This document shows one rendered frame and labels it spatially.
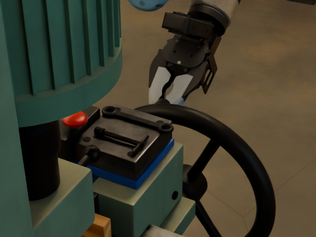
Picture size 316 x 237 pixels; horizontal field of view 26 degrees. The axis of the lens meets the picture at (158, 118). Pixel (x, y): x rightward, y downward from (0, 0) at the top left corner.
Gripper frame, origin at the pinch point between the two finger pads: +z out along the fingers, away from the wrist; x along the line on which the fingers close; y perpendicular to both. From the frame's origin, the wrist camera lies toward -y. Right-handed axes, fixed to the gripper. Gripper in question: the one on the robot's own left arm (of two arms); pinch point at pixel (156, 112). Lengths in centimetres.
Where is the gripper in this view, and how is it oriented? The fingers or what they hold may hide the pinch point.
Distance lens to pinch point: 107.6
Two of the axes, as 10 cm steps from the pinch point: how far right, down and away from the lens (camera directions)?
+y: 2.2, 4.5, 8.7
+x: -8.8, -2.8, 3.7
